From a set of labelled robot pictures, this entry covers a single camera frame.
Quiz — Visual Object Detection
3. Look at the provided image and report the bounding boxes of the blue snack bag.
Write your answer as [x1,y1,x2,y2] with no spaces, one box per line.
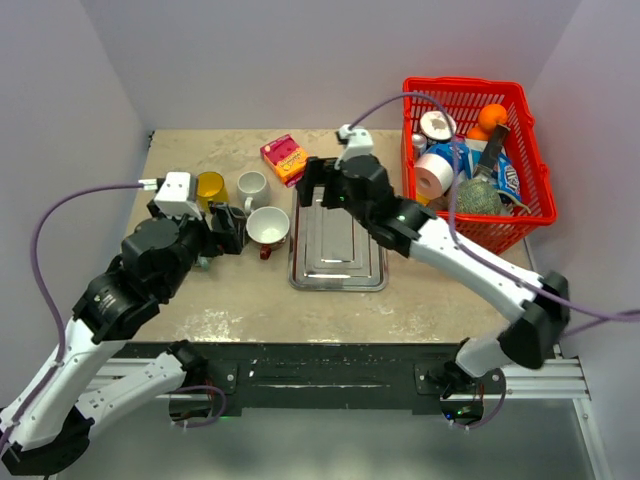
[492,153,522,204]

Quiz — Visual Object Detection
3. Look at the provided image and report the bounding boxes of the green patterned ball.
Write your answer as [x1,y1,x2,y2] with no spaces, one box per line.
[446,179,502,216]

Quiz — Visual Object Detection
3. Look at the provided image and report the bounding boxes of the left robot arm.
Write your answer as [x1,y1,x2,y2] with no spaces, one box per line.
[1,203,246,476]

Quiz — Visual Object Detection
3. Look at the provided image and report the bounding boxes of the brown handled tool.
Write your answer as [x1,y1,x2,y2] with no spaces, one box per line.
[473,124,510,179]

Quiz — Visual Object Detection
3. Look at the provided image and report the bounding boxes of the pink orange snack box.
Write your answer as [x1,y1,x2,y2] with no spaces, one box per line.
[260,134,309,187]

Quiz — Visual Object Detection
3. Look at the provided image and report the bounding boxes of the orange fruit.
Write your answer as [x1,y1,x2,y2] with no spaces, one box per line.
[466,125,491,141]
[477,103,508,133]

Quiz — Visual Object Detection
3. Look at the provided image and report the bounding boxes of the white speckled mug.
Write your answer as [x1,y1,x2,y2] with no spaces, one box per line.
[236,171,271,215]

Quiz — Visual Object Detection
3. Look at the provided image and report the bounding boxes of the blue white packet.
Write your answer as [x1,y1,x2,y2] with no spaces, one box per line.
[426,142,474,180]

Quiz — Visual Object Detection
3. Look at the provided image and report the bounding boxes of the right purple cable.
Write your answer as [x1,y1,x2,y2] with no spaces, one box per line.
[347,92,640,336]

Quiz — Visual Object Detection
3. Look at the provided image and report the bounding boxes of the metal tray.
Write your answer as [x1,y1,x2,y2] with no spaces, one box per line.
[288,187,388,292]

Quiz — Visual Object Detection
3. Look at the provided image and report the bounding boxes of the red plastic basket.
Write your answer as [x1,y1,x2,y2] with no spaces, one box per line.
[402,77,557,254]

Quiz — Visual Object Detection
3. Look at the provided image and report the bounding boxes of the white tape roll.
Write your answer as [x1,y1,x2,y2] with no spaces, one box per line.
[419,110,457,143]

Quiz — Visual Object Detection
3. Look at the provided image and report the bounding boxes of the dark red mug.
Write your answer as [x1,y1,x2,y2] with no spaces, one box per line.
[246,206,291,260]

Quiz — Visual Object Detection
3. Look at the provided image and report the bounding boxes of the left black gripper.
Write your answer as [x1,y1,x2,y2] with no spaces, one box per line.
[150,198,246,298]

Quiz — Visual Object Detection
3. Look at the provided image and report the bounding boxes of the teal green mug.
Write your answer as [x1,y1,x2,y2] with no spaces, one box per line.
[196,256,210,270]

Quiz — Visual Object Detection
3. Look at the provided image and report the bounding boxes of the yellow mug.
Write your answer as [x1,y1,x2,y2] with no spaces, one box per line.
[196,172,229,211]

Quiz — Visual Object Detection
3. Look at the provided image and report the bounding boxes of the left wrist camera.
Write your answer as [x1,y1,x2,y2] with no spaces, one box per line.
[138,171,204,220]

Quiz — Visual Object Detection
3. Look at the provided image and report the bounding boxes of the pink white toilet roll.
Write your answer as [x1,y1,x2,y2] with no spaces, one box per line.
[414,153,454,200]

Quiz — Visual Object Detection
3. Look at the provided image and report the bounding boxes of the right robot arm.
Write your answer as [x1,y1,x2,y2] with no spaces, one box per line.
[296,154,569,393]

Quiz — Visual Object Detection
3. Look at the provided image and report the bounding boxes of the silver can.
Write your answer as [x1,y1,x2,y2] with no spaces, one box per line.
[411,133,428,160]

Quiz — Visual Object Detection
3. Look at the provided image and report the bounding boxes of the black base frame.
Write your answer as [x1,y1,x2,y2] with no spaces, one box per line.
[84,342,559,419]

